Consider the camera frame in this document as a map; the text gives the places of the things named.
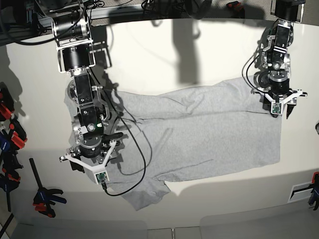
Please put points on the blue clamp right edge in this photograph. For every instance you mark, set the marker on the blue clamp right edge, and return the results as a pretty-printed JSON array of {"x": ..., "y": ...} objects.
[{"x": 314, "y": 198}]

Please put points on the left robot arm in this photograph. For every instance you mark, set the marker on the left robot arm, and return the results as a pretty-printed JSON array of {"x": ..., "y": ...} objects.
[{"x": 275, "y": 56}]

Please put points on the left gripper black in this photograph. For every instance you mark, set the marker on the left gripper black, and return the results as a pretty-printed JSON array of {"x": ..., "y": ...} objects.
[{"x": 279, "y": 82}]

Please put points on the white label plate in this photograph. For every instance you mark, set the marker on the white label plate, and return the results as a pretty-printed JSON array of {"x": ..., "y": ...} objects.
[{"x": 300, "y": 192}]

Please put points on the blue black bar clamp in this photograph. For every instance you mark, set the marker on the blue black bar clamp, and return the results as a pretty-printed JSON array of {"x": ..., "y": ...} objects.
[{"x": 45, "y": 198}]

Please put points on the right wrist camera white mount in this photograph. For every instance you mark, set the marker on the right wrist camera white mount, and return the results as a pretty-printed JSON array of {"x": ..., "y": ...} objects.
[{"x": 99, "y": 172}]

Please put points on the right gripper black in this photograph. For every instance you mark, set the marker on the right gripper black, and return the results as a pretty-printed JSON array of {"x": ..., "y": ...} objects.
[{"x": 88, "y": 147}]

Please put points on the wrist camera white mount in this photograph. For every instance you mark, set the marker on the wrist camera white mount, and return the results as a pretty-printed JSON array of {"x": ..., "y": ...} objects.
[
  {"x": 278, "y": 102},
  {"x": 99, "y": 172}
]

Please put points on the red black clamp top left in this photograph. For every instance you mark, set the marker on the red black clamp top left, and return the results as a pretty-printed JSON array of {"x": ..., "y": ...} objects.
[{"x": 6, "y": 103}]

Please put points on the red black clamp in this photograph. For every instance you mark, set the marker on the red black clamp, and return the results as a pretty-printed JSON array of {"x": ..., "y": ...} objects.
[
  {"x": 6, "y": 103},
  {"x": 17, "y": 135}
]

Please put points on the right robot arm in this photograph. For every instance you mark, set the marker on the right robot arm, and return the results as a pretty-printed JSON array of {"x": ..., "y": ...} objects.
[{"x": 75, "y": 49}]

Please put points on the grey T-shirt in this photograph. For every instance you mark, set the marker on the grey T-shirt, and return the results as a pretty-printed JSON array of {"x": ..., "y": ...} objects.
[{"x": 188, "y": 134}]

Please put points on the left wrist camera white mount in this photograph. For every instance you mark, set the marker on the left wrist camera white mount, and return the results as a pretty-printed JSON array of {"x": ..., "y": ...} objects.
[{"x": 278, "y": 102}]

